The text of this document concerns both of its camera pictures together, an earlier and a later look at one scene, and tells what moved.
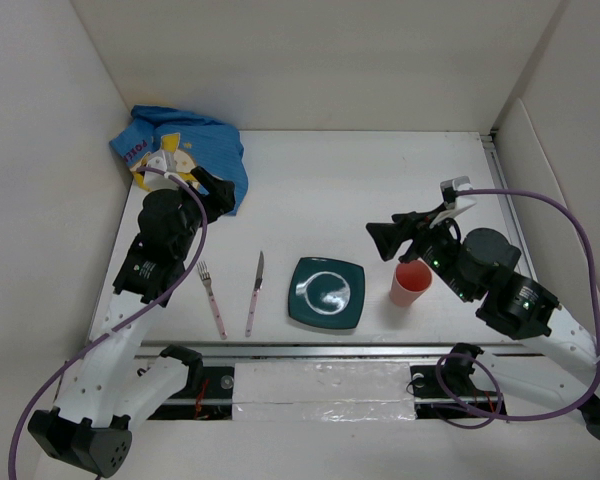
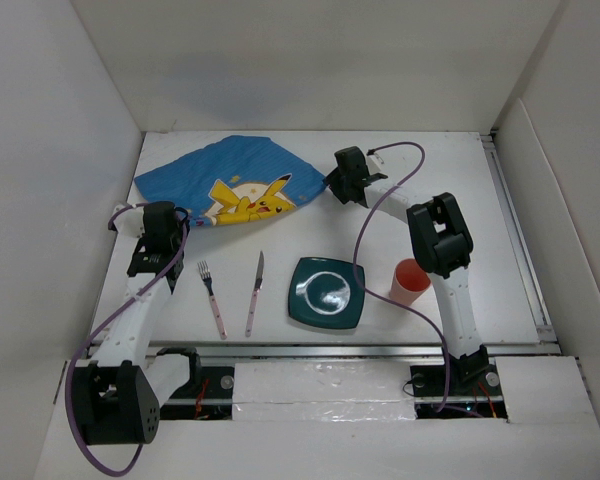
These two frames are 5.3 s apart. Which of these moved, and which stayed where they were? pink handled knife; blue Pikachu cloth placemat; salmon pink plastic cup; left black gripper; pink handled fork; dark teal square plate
Moved: blue Pikachu cloth placemat; left black gripper
Stayed: pink handled knife; dark teal square plate; salmon pink plastic cup; pink handled fork
